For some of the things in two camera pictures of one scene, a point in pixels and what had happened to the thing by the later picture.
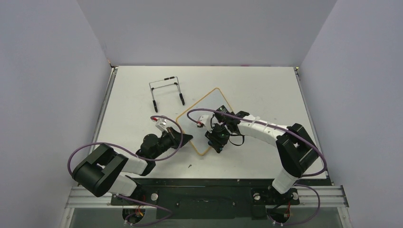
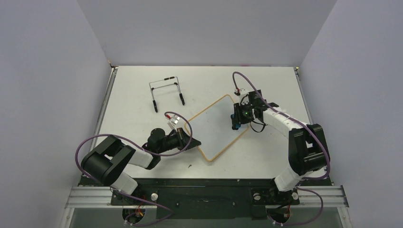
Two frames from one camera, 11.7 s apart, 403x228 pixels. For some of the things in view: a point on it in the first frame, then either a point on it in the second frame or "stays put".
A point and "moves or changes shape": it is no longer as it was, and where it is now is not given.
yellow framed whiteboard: [212, 99] moves or changes shape
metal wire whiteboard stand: [154, 103] stays put
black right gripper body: [214, 142] -> [237, 116]
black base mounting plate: [211, 198] stays put
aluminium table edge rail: [297, 72] stays put
